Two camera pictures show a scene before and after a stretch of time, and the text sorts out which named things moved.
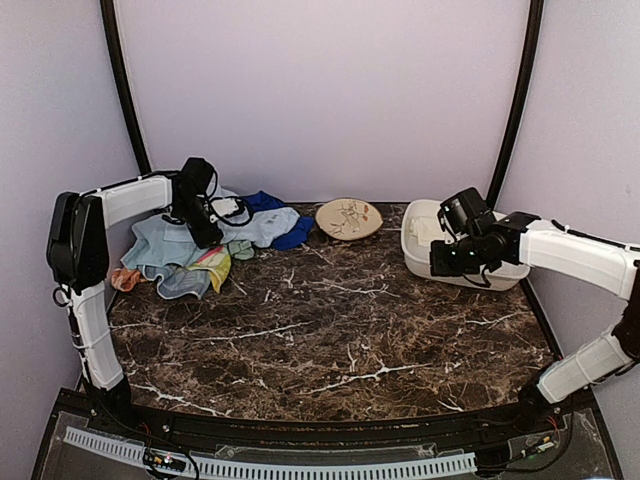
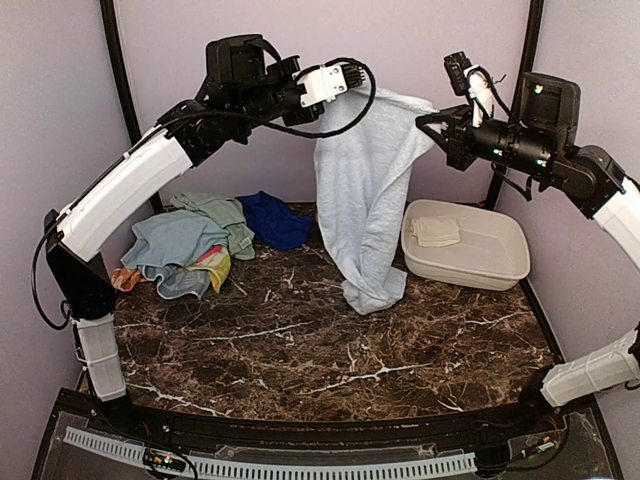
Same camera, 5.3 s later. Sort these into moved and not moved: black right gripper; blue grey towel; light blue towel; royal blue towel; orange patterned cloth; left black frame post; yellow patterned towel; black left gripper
Moved: black right gripper; light blue towel; black left gripper
Not moved: yellow patterned towel; blue grey towel; orange patterned cloth; left black frame post; royal blue towel
